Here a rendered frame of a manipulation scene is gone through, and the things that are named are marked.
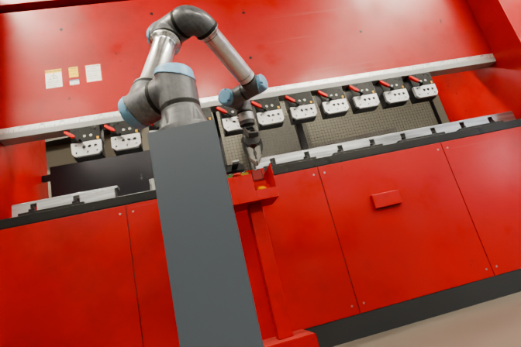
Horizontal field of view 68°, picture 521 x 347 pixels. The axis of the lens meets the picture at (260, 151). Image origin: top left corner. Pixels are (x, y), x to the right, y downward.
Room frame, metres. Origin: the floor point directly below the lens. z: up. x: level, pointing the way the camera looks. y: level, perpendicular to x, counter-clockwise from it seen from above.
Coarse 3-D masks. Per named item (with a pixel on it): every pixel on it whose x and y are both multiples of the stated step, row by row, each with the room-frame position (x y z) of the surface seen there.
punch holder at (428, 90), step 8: (408, 80) 2.23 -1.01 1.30; (424, 80) 2.23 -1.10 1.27; (432, 80) 2.24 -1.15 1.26; (408, 88) 2.26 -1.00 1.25; (416, 88) 2.21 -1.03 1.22; (424, 88) 2.22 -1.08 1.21; (432, 88) 2.25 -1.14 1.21; (416, 96) 2.22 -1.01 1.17; (424, 96) 2.22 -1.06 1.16; (432, 96) 2.24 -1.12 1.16
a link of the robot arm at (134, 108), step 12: (156, 24) 1.20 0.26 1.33; (168, 24) 1.18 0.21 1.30; (156, 36) 1.18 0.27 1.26; (168, 36) 1.18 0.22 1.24; (180, 36) 1.22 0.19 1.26; (156, 48) 1.14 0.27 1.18; (168, 48) 1.17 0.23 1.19; (180, 48) 1.24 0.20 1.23; (156, 60) 1.12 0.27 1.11; (168, 60) 1.16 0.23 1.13; (144, 72) 1.09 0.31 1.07; (132, 84) 1.07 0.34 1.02; (144, 84) 1.02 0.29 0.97; (132, 96) 1.03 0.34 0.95; (144, 96) 1.00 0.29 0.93; (120, 108) 1.05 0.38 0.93; (132, 108) 1.03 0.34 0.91; (144, 108) 1.02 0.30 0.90; (132, 120) 1.06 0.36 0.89; (144, 120) 1.06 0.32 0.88; (156, 120) 1.08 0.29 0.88
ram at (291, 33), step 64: (192, 0) 1.98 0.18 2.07; (256, 0) 2.06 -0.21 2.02; (320, 0) 2.14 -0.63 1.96; (384, 0) 2.22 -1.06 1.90; (448, 0) 2.31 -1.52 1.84; (0, 64) 1.76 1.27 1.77; (64, 64) 1.83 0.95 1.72; (128, 64) 1.89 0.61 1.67; (192, 64) 1.96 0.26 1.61; (256, 64) 2.03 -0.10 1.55; (320, 64) 2.11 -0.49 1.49; (384, 64) 2.19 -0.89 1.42; (448, 64) 2.27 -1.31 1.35; (0, 128) 1.76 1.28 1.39; (64, 128) 1.82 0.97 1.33
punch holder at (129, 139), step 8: (120, 128) 1.87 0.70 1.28; (128, 128) 1.88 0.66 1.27; (112, 136) 1.87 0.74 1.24; (120, 136) 1.87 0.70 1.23; (128, 136) 1.88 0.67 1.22; (136, 136) 1.89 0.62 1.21; (112, 144) 1.86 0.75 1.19; (120, 144) 1.87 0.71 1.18; (128, 144) 1.88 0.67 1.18; (136, 144) 1.88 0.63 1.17; (120, 152) 1.91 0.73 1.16; (128, 152) 1.93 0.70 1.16; (136, 152) 1.96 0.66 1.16
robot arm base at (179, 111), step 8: (168, 104) 0.96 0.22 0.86; (176, 104) 0.96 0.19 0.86; (184, 104) 0.96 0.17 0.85; (192, 104) 0.98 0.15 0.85; (168, 112) 0.96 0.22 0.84; (176, 112) 0.95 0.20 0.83; (184, 112) 0.95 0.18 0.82; (192, 112) 0.96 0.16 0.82; (200, 112) 0.99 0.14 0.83; (160, 120) 0.99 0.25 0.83; (168, 120) 0.95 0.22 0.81; (176, 120) 0.94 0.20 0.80; (184, 120) 0.94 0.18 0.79; (192, 120) 0.95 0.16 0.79; (200, 120) 0.97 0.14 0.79; (160, 128) 0.98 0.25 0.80; (168, 128) 0.95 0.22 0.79
